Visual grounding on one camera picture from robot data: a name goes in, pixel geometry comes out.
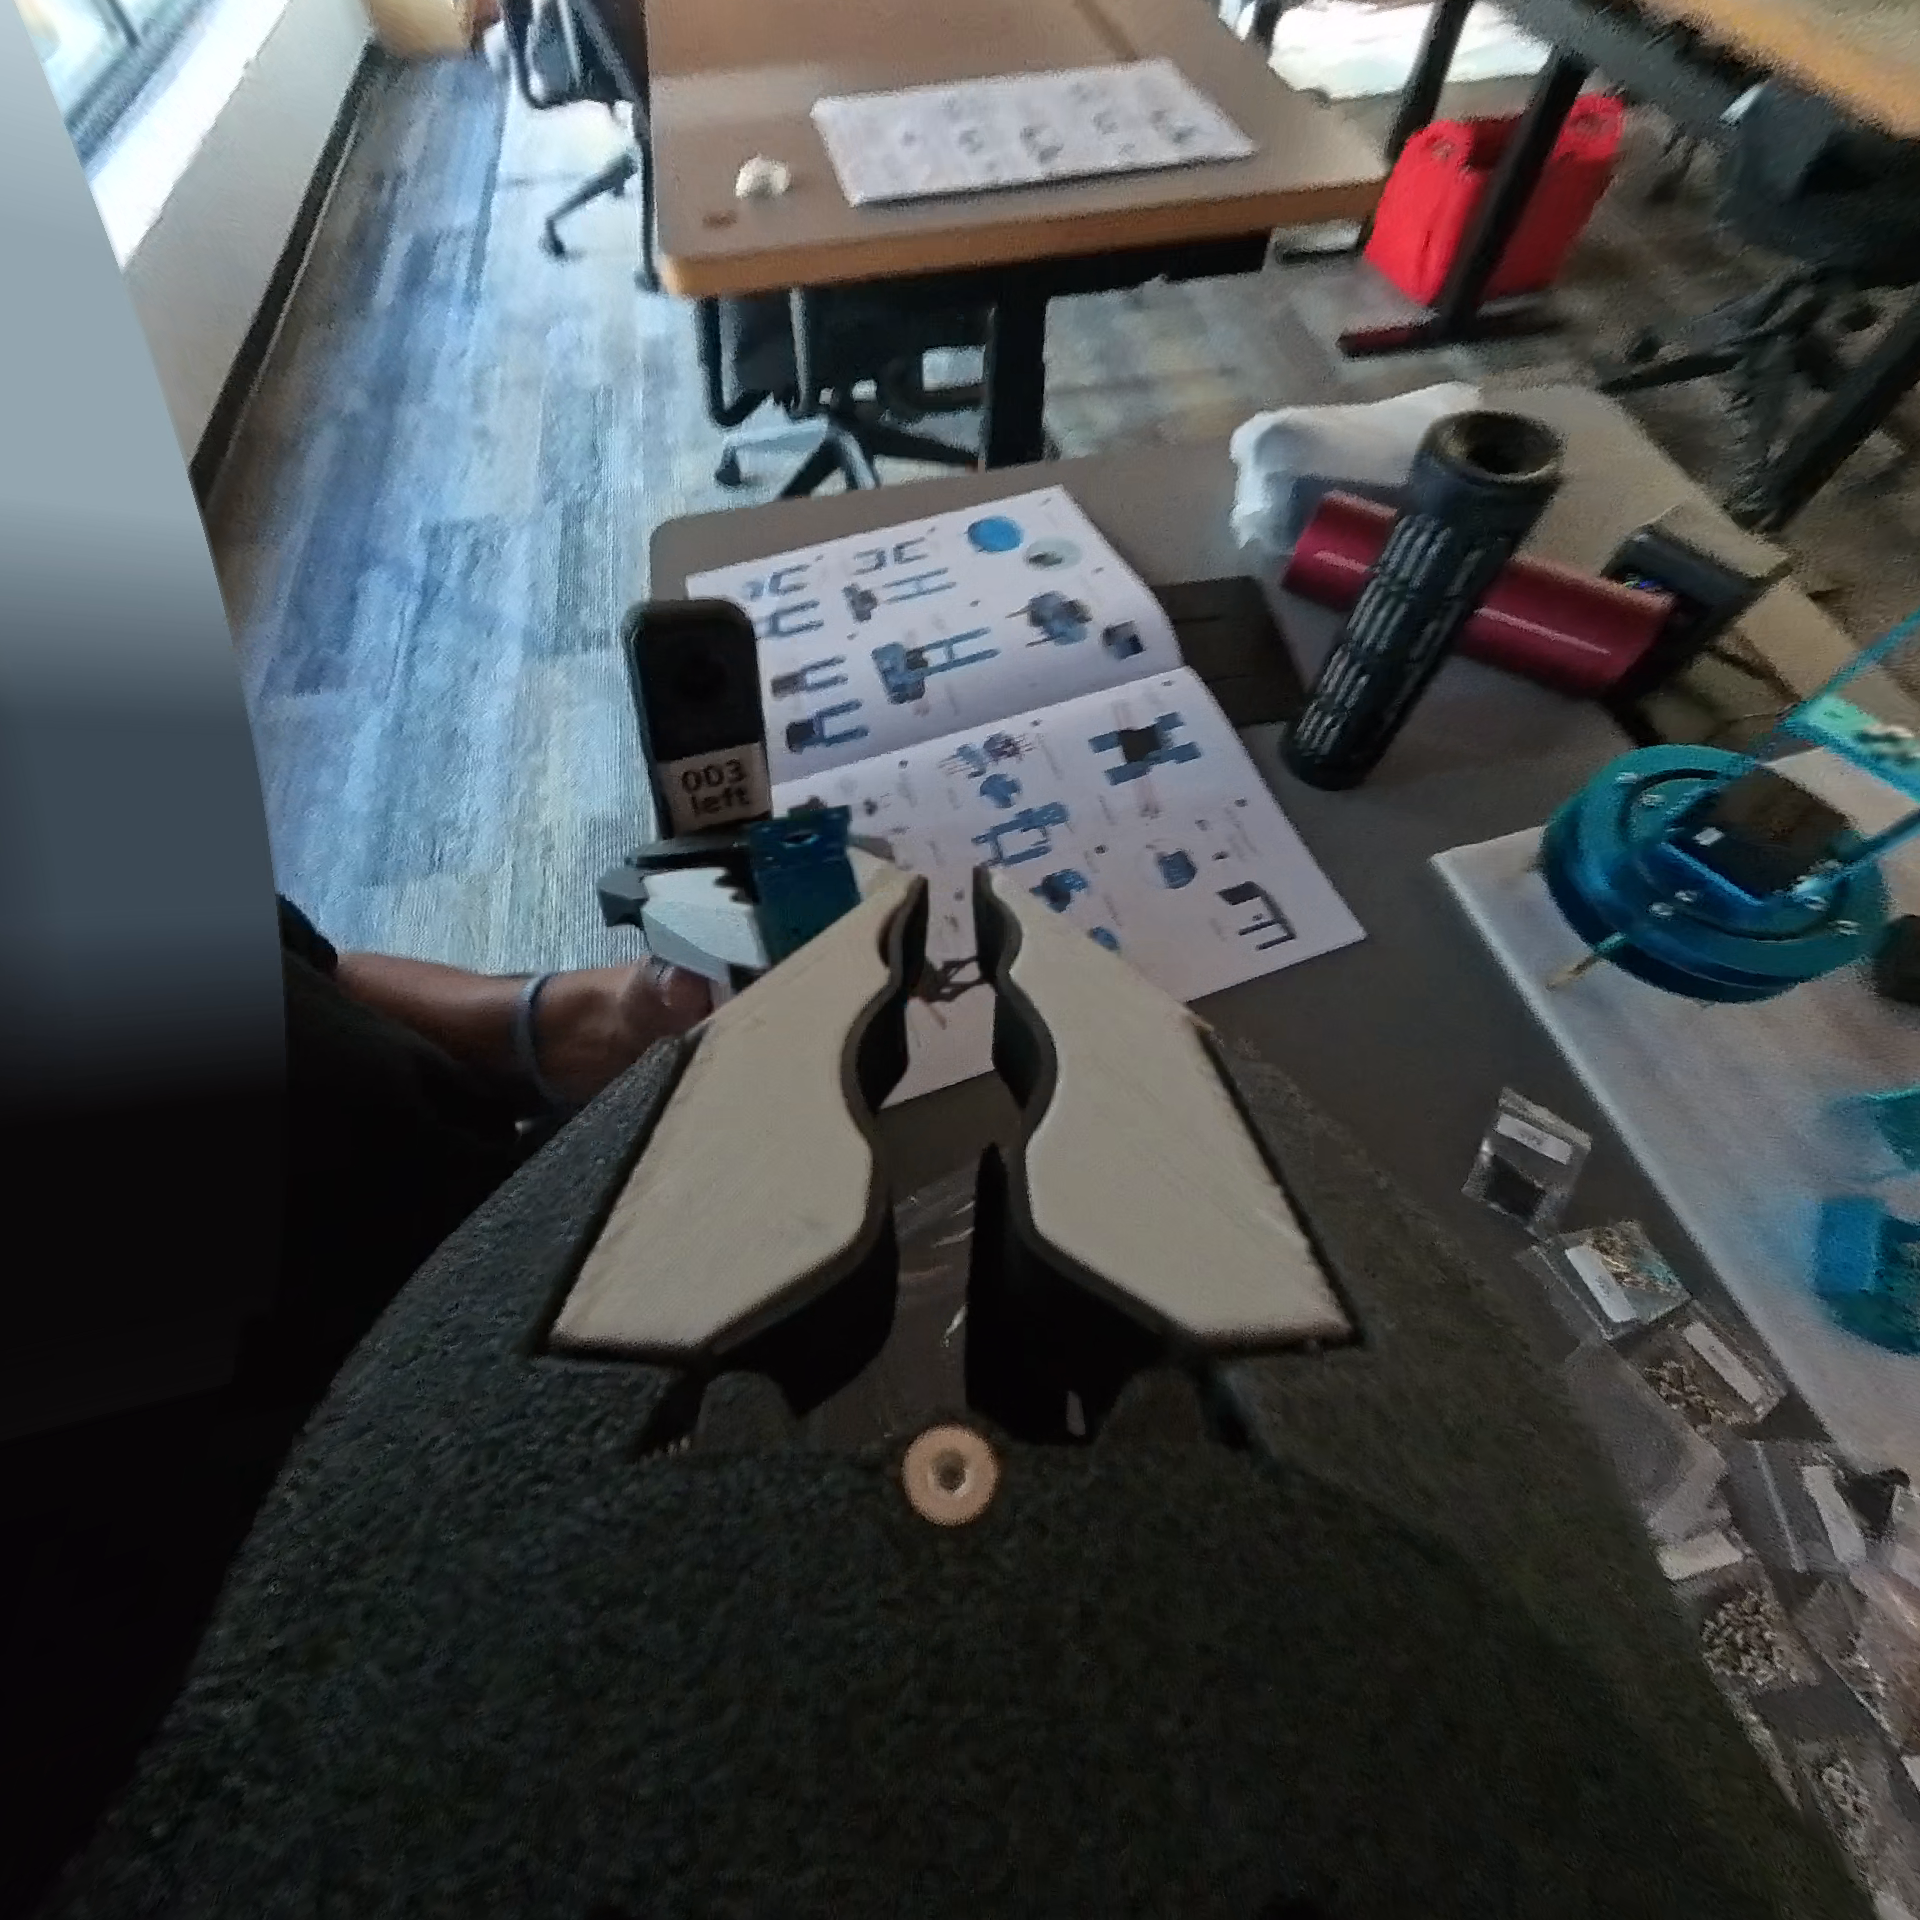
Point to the clear plastic bag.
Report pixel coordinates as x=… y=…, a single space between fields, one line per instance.
x=930 y=1247

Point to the black perforated cylinder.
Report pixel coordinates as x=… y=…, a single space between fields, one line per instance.
x=1412 y=633

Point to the black case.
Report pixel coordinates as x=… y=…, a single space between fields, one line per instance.
x=1694 y=599

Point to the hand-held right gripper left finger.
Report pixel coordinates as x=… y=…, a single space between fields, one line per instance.
x=719 y=1201

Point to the white paper sheet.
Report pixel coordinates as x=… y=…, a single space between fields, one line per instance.
x=1036 y=134

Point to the black office chair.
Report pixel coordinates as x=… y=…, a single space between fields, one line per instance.
x=580 y=89
x=856 y=390

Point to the white instruction manual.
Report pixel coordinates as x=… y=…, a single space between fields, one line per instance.
x=1198 y=842

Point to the person's left hand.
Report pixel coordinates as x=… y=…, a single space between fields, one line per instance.
x=598 y=1026

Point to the dark flat tray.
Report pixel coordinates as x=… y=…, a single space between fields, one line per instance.
x=1223 y=645

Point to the dark grey desk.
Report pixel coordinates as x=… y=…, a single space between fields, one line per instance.
x=1394 y=1019

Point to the blue flat bracket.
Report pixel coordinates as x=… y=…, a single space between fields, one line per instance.
x=1890 y=1128

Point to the blue perforated bracket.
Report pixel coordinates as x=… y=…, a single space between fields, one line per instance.
x=1868 y=1276

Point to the white plastic bag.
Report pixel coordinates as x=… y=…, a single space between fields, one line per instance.
x=1305 y=453

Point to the red cylinder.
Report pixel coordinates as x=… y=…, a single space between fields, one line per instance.
x=1559 y=616

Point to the pile of small screw bags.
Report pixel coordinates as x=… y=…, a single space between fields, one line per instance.
x=1725 y=1396

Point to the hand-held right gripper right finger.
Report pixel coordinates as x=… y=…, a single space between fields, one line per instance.
x=1169 y=1187

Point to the blue wristband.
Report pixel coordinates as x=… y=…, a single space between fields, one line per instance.
x=524 y=1036

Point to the person's left forearm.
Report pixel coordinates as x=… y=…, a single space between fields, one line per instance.
x=436 y=1014

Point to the small pale object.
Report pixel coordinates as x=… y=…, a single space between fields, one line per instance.
x=763 y=177

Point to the small blue U bracket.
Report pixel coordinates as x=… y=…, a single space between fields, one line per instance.
x=805 y=885

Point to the light wooden table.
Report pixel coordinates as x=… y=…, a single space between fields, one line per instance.
x=1725 y=43

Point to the wooden table with dark frame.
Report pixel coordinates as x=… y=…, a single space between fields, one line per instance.
x=748 y=106

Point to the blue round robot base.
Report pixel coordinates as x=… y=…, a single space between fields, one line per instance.
x=1694 y=885

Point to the red bag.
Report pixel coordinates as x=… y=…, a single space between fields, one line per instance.
x=1442 y=193

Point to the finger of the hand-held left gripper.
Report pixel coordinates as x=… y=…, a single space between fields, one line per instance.
x=697 y=932

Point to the person's black clothing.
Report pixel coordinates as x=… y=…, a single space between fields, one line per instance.
x=151 y=1499

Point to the white foam sheet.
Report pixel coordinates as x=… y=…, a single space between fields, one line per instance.
x=1694 y=1113

